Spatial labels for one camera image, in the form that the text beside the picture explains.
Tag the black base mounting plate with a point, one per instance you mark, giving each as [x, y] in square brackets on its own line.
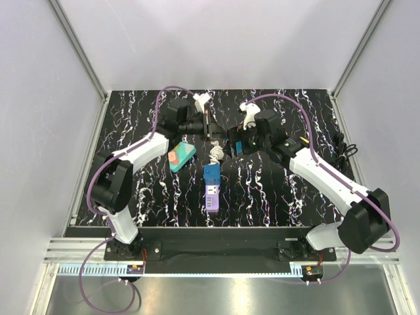
[278, 243]

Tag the light blue small adapter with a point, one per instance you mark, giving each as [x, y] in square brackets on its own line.
[239, 147]

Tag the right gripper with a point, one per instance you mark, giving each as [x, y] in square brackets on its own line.
[233, 135]

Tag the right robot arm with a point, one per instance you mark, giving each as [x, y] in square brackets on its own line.
[366, 213]

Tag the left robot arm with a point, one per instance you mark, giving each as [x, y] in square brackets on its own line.
[111, 187]

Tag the teal triangular power socket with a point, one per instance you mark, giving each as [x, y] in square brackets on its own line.
[185, 152]

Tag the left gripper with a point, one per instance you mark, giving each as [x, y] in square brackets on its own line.
[210, 125]

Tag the purple white power strip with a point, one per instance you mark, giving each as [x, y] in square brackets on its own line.
[212, 198]

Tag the blue cube plug adapter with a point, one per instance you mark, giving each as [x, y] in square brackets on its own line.
[212, 174]

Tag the salmon pink small adapter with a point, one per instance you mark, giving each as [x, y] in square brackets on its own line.
[173, 158]

